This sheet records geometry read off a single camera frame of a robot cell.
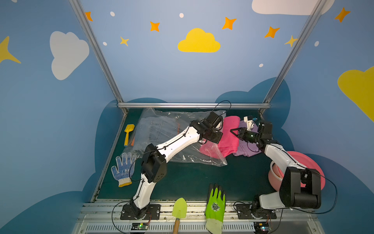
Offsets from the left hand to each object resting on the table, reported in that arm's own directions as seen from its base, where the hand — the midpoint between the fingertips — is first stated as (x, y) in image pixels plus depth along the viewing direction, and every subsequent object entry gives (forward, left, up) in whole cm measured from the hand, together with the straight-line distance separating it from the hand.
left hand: (221, 136), depth 83 cm
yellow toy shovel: (+18, +64, -17) cm, 69 cm away
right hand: (+6, -8, 0) cm, 10 cm away
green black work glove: (-34, +4, -18) cm, 39 cm away
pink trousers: (-2, -5, -3) cm, 6 cm away
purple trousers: (-8, -12, +1) cm, 14 cm away
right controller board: (-41, -19, -19) cm, 49 cm away
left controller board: (-42, +42, -19) cm, 63 cm away
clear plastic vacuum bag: (-4, +17, -15) cm, 23 cm away
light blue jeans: (+12, +42, -11) cm, 45 cm away
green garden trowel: (-35, +23, -19) cm, 46 cm away
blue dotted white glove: (-14, +58, -18) cm, 62 cm away
